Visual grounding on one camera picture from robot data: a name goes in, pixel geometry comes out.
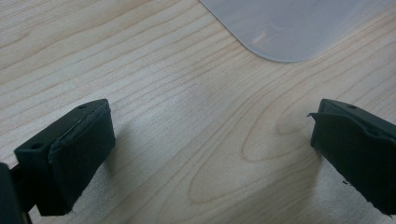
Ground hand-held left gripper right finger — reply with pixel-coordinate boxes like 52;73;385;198
306;98;396;217

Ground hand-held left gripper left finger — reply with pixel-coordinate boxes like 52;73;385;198
13;98;117;217

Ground translucent white plastic mat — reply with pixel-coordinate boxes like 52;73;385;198
199;0;396;63

